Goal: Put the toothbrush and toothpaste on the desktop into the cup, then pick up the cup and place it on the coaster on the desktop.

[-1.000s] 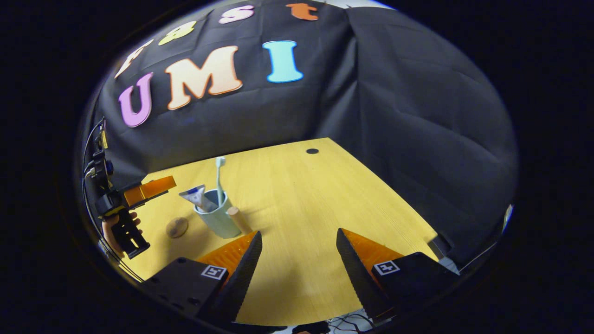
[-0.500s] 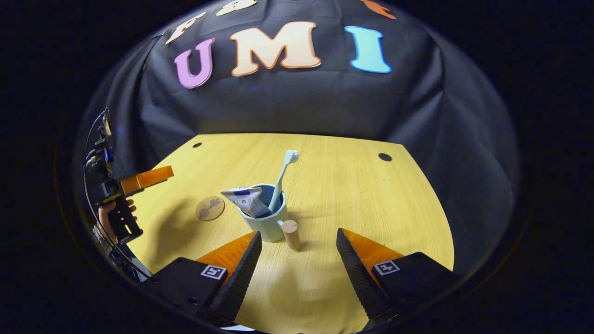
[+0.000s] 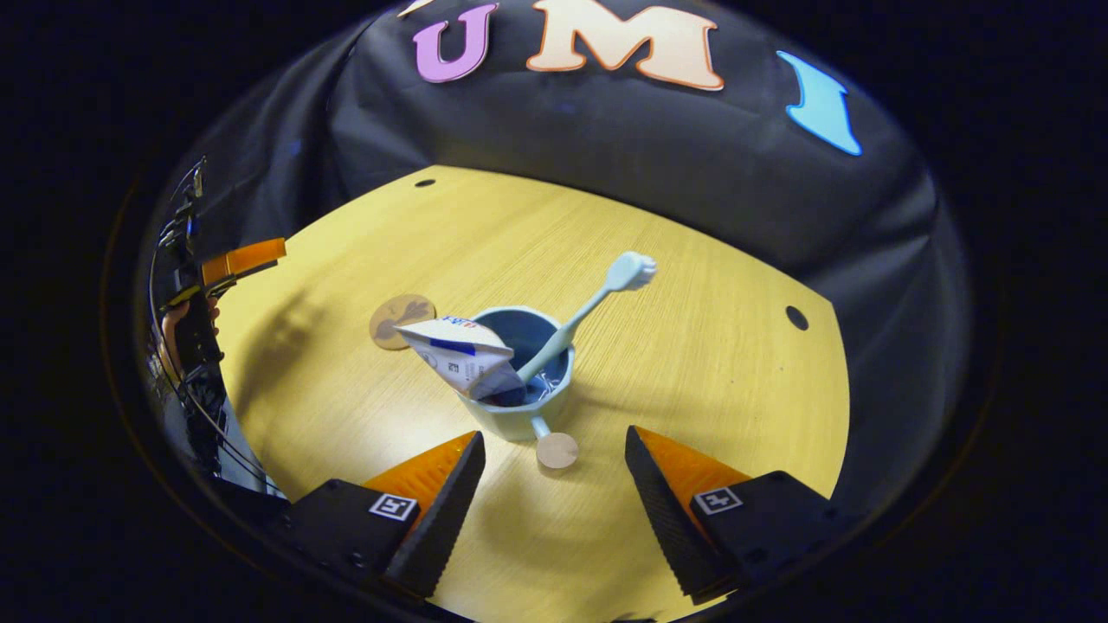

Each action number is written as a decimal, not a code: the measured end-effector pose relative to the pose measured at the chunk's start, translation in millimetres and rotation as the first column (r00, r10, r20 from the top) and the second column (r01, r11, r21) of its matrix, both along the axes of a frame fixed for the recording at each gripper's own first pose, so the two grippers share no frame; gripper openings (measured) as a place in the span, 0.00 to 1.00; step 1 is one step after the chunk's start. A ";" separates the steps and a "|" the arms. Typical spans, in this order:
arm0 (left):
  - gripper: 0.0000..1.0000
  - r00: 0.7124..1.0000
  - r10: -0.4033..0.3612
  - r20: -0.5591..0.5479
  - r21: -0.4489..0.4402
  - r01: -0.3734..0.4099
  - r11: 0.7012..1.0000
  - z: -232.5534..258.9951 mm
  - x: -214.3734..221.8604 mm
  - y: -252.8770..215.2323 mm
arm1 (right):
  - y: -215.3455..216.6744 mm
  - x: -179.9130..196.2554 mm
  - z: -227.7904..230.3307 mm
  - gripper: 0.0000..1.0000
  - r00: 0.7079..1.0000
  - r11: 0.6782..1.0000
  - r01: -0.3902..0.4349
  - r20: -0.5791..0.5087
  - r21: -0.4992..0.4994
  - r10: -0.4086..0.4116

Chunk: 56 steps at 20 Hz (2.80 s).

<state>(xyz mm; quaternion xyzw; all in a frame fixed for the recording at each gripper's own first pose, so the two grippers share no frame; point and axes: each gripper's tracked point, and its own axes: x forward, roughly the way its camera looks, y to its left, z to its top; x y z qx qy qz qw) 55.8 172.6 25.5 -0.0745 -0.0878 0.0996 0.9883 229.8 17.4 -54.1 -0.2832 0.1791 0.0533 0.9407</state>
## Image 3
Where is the white toothpaste tube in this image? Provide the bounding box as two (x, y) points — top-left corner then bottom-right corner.
(396, 316), (525, 401)

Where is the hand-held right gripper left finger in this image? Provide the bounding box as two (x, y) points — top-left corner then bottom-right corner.
(286, 430), (487, 600)

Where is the black backdrop cloth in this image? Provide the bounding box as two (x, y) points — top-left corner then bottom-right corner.
(138, 0), (970, 520)

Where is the round wooden coaster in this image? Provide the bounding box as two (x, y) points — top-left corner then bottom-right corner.
(370, 294), (437, 351)

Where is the pale green toothbrush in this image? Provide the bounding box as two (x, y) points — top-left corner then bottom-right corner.
(517, 251), (658, 383)

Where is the pale green cup wooden handle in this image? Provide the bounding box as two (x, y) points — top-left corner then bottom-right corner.
(454, 305), (579, 471)

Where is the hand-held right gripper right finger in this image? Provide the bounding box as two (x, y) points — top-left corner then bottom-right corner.
(625, 425), (854, 605)

